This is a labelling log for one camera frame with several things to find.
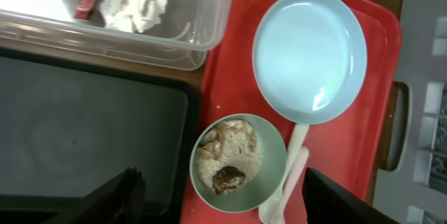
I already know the white plastic spoon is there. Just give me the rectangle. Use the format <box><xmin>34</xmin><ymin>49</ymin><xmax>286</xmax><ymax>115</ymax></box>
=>
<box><xmin>258</xmin><ymin>124</ymin><xmax>309</xmax><ymax>224</ymax></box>

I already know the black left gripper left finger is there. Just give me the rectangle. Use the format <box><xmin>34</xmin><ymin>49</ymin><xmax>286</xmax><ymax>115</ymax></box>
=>
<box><xmin>45</xmin><ymin>167</ymin><xmax>146</xmax><ymax>224</ymax></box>

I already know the grey dishwasher rack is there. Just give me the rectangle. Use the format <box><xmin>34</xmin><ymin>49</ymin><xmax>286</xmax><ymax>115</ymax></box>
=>
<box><xmin>373</xmin><ymin>0</ymin><xmax>446</xmax><ymax>223</ymax></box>

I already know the green bowl with food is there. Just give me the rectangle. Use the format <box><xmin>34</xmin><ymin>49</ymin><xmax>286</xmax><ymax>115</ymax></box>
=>
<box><xmin>189</xmin><ymin>114</ymin><xmax>286</xmax><ymax>213</ymax></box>

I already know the black plastic tray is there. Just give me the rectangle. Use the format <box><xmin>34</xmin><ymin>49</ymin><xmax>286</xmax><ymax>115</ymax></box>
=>
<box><xmin>1</xmin><ymin>48</ymin><xmax>200</xmax><ymax>223</ymax></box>

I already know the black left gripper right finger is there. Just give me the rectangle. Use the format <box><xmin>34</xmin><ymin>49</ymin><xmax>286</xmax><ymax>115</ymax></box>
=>
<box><xmin>302</xmin><ymin>167</ymin><xmax>398</xmax><ymax>224</ymax></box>

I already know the light blue plate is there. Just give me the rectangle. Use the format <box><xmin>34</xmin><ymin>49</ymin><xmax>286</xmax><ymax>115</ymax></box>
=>
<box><xmin>252</xmin><ymin>0</ymin><xmax>367</xmax><ymax>125</ymax></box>

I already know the white plastic fork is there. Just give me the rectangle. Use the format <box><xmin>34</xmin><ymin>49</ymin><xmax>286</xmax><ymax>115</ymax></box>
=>
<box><xmin>270</xmin><ymin>147</ymin><xmax>309</xmax><ymax>224</ymax></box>

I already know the red serving tray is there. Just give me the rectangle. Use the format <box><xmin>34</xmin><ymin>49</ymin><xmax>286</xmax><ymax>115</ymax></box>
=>
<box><xmin>179</xmin><ymin>0</ymin><xmax>402</xmax><ymax>224</ymax></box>

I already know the clear plastic waste bin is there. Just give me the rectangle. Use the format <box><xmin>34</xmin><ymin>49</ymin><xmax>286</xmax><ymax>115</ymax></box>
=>
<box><xmin>1</xmin><ymin>0</ymin><xmax>232</xmax><ymax>70</ymax></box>

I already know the white tissue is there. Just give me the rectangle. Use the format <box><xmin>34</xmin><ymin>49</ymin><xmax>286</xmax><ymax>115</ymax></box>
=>
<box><xmin>98</xmin><ymin>0</ymin><xmax>169</xmax><ymax>33</ymax></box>

